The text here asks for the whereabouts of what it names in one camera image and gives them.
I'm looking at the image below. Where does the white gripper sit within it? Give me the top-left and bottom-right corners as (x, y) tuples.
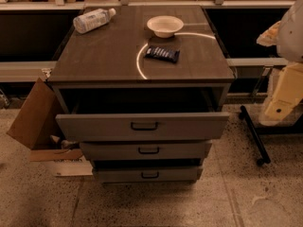
(257, 22), (303, 126)

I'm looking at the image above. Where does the grey top drawer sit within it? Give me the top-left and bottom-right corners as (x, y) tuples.
(56, 102), (229, 142)

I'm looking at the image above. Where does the grey drawer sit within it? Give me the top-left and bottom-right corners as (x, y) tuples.
(80, 140), (212, 161)
(92, 166), (203, 183)
(56, 102), (229, 142)

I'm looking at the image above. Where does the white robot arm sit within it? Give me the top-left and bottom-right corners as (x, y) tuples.
(257, 0), (303, 126)

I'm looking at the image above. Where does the dark wooden drawer cabinet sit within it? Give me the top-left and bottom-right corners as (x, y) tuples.
(49, 6), (234, 170)

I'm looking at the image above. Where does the grey middle drawer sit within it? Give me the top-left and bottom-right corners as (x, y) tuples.
(80, 140), (212, 161)

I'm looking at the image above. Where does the grey bottom drawer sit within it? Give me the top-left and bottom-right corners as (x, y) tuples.
(92, 166), (203, 183)

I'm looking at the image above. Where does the white bowl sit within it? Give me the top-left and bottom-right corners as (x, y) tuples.
(147, 16), (184, 38)

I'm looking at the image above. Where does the dark blue snack bar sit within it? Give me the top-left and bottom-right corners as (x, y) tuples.
(145, 45), (180, 63)

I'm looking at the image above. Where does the black wheeled stand leg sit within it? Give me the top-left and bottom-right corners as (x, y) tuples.
(239, 106), (271, 166)

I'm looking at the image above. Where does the clear plastic water bottle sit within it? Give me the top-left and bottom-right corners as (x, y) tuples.
(73, 9), (116, 34)

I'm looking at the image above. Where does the white paper on floor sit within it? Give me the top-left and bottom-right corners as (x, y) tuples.
(45, 157), (92, 177)

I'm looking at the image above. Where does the brown cardboard box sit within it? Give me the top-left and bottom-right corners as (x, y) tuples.
(8, 79), (82, 162)

